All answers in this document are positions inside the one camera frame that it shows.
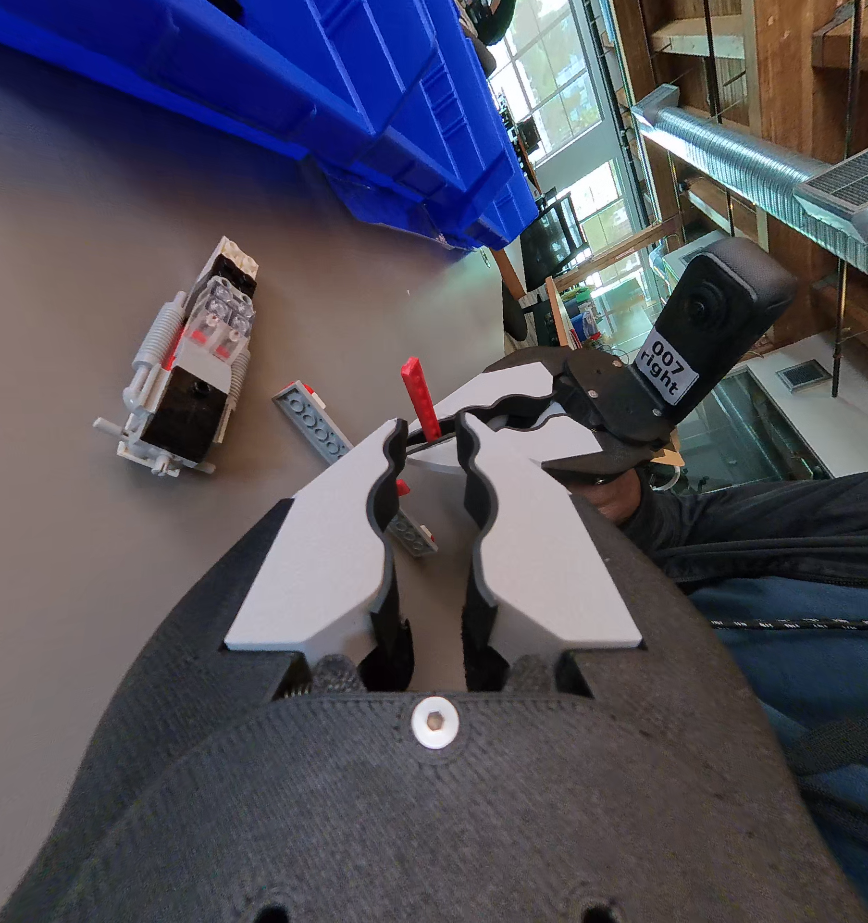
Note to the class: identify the person's blue clothing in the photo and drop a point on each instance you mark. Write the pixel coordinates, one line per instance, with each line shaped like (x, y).
(802, 685)

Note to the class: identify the blue plastic bin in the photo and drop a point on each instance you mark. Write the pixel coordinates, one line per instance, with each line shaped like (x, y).
(189, 65)
(470, 166)

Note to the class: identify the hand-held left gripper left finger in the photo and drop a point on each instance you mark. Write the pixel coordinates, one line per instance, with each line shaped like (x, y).
(311, 555)

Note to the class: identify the black monitor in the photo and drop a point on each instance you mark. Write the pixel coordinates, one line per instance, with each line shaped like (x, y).
(549, 241)

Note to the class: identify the grey toy brick plate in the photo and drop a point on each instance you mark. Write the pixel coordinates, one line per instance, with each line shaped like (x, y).
(311, 418)

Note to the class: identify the large window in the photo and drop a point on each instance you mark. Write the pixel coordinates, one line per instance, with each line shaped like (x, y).
(556, 94)

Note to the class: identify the metal duct grille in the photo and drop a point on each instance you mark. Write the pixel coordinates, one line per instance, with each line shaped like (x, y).
(848, 180)

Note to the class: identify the white wall vent grille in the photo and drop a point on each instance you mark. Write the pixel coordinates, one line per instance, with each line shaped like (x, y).
(803, 376)

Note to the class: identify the silver air duct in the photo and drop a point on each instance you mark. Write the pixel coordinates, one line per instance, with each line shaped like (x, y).
(737, 162)

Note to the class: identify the black office chair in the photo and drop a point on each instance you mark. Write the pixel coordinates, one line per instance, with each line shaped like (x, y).
(513, 317)

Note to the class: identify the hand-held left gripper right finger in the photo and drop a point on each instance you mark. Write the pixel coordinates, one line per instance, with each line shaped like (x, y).
(549, 570)

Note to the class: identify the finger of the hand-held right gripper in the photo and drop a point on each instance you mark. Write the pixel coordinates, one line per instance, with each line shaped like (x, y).
(571, 443)
(510, 382)

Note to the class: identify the person's right forearm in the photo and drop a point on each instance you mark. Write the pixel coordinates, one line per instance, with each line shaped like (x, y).
(765, 519)

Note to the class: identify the red toy brick plate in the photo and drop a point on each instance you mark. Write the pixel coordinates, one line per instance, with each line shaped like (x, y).
(418, 393)

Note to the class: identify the black and white brick model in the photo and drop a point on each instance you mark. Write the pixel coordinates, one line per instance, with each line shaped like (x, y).
(182, 411)

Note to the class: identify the person's right hand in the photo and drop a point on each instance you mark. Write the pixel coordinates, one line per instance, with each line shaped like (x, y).
(621, 501)

